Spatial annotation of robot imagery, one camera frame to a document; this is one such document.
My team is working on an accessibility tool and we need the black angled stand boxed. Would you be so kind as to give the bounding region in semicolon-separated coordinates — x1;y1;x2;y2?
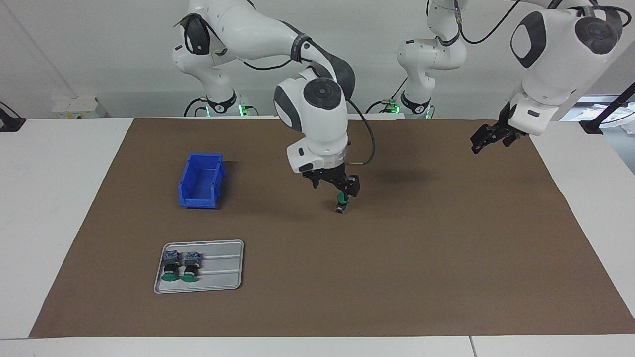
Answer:
579;82;635;135

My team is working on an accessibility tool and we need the brown table mat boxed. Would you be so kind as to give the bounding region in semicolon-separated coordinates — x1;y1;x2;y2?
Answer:
29;118;635;339

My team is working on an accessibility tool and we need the blue plastic storage bin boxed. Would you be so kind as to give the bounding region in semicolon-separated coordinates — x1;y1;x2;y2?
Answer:
178;153;227;209

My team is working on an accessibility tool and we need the silver metal tray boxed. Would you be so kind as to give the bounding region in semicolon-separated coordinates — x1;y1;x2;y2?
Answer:
153;239;245;294

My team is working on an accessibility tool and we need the white power strip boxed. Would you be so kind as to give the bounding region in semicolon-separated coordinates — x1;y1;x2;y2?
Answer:
52;96;107;119

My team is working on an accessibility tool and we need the black table clamp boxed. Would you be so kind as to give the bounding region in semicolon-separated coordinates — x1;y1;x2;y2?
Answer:
0;102;26;132

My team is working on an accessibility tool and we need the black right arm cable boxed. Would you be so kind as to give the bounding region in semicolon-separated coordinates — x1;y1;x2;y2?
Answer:
345;98;376;166

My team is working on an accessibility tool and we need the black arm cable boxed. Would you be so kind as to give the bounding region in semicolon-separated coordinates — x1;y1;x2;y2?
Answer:
345;98;376;166
454;0;632;45

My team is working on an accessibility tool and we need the black base power cable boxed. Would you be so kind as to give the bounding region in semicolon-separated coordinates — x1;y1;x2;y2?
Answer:
366;77;410;114
183;97;208;118

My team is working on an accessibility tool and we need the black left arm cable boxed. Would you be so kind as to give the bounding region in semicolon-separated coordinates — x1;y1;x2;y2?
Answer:
454;0;632;45

